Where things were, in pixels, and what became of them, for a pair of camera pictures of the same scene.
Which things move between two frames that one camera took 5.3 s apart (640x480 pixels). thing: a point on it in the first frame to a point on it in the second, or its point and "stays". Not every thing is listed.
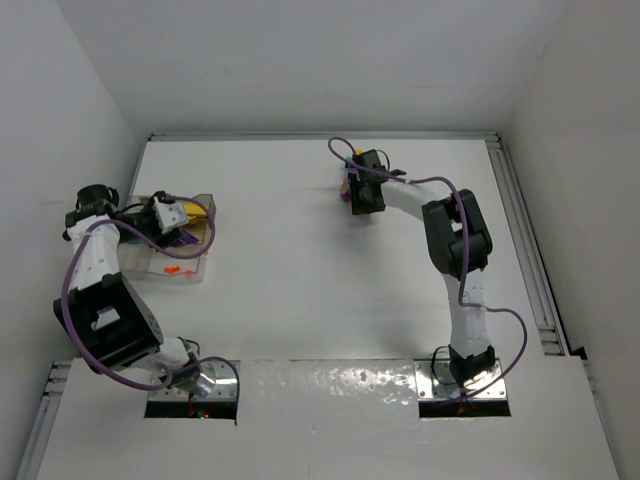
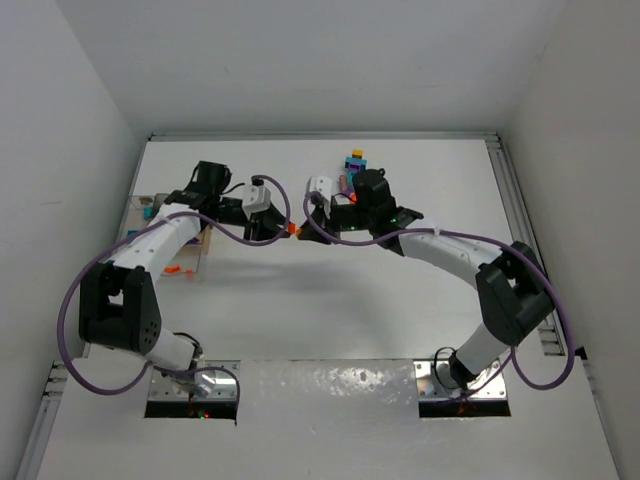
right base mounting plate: [433, 384] stays
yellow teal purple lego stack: [349, 160] stays
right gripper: [350, 181] to [321, 220]
